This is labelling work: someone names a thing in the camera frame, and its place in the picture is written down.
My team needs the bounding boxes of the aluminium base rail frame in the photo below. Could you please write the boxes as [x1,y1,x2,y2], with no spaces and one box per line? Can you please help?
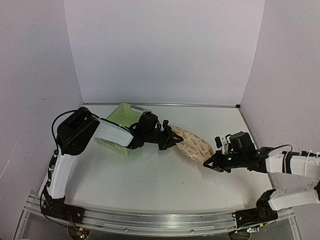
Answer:
[13,103,302,240]

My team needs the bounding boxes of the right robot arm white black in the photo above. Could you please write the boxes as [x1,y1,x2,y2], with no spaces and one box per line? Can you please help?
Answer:
[203,131,320,230]

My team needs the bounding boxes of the green perforated plastic basket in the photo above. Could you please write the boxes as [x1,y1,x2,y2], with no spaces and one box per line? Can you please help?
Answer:
[94,103,153,156]

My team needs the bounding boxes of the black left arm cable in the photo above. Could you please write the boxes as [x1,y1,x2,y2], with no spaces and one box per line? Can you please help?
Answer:
[51,111,76,151]

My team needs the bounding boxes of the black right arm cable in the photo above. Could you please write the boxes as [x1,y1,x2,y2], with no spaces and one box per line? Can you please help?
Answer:
[262,144,320,158]

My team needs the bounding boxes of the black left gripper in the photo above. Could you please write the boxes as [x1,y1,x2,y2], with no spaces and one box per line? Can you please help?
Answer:
[144,125,184,151]

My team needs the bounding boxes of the beige tulip mesh laundry bag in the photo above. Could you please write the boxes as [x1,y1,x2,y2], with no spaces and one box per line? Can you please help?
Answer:
[170,125,215,163]

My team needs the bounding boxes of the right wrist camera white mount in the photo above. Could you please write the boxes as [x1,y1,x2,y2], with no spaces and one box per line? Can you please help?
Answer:
[214,134,232,155]

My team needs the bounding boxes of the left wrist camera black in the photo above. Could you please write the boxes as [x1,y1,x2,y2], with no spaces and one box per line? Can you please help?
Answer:
[135,111,160,136]

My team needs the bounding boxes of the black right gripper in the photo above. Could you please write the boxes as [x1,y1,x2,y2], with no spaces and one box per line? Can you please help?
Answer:
[204,151,247,174]

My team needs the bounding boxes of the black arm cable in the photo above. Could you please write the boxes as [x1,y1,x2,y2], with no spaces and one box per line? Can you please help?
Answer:
[262,144,320,158]
[51,111,76,151]

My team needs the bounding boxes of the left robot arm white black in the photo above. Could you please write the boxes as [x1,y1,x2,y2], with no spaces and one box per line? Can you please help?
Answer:
[39,106,184,223]

